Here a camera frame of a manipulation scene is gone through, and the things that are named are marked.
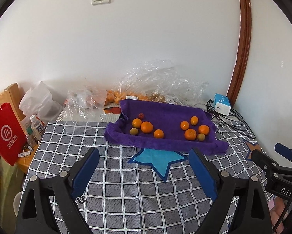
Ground white plastic bag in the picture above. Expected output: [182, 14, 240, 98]
[19, 81, 63, 124]

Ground small orange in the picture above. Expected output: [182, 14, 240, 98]
[153, 129, 165, 138]

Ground plastic bottle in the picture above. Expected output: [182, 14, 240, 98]
[30, 115, 45, 141]

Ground red paper bag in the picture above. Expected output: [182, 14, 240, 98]
[0, 103, 27, 166]

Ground brown wooden door frame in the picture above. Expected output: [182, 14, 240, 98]
[226, 0, 252, 106]

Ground purple towel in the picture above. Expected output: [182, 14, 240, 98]
[104, 99, 229, 155]

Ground small kumquat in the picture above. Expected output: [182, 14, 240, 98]
[190, 116, 199, 126]

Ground fruit printed box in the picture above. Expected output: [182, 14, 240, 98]
[103, 103, 122, 115]

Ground right hand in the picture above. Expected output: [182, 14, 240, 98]
[270, 197, 292, 233]

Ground large orange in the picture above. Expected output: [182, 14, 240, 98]
[198, 125, 210, 135]

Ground mandarin with spots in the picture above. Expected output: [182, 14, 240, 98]
[184, 128, 197, 141]

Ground white blue charger box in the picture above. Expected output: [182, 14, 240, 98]
[214, 94, 231, 116]

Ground clear plastic bag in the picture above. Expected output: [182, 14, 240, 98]
[107, 60, 208, 107]

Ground wooden chair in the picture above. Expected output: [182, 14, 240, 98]
[0, 83, 25, 122]

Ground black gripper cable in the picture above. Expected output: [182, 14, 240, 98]
[272, 160, 292, 234]

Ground green kiwi fruit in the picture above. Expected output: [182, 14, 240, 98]
[197, 133, 206, 142]

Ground black cable bundle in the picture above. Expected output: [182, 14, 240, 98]
[193, 99, 257, 140]

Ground grey checkered tablecloth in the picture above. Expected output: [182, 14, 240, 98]
[21, 120, 275, 234]

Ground small red fruit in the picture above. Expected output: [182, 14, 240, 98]
[138, 113, 144, 119]

